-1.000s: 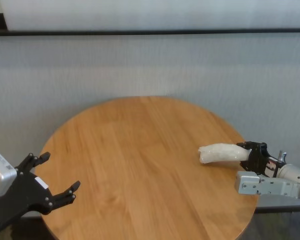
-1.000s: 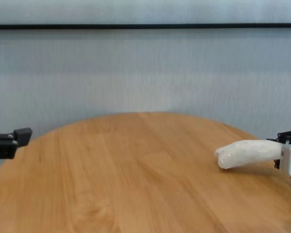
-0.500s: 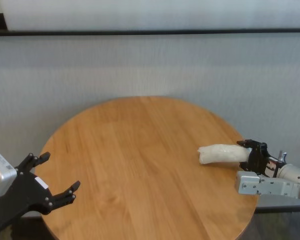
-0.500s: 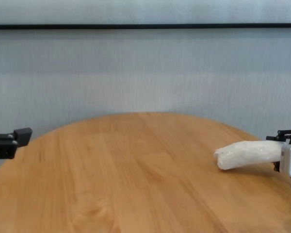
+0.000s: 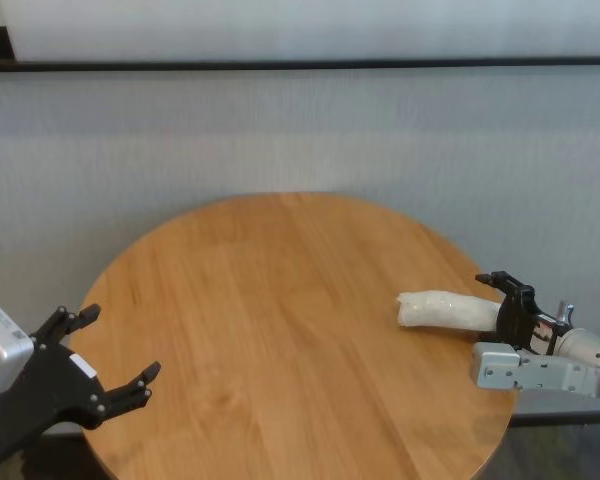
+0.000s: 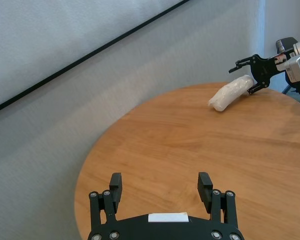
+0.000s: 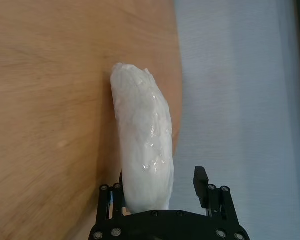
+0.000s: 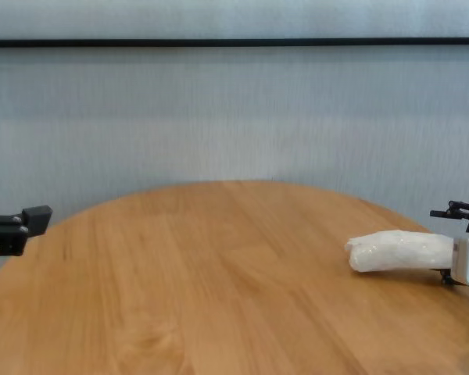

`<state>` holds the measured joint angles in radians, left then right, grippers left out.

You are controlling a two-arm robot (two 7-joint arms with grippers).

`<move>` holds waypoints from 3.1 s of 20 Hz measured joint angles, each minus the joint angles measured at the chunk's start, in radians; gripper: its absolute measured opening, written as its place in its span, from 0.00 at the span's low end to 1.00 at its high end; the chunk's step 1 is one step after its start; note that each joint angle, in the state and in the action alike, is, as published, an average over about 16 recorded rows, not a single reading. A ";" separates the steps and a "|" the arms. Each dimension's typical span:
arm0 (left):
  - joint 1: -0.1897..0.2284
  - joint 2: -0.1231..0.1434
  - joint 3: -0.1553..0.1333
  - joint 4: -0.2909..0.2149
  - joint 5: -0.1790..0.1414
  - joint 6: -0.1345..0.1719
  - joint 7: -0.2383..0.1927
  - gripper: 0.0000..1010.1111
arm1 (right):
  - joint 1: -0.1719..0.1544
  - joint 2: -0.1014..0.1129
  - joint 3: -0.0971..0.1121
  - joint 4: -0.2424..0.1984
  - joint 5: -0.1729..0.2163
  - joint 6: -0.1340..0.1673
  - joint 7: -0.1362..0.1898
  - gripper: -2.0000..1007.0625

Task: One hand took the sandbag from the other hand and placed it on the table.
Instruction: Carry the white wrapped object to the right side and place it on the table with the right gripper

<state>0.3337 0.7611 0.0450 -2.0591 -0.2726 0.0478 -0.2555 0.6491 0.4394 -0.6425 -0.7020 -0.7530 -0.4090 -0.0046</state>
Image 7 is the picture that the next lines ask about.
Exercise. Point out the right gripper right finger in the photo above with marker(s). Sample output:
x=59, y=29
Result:
x=205, y=190

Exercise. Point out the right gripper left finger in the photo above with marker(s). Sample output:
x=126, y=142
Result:
x=115, y=200

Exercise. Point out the white plastic-wrapped sandbag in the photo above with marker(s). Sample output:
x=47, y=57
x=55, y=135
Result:
x=145, y=140

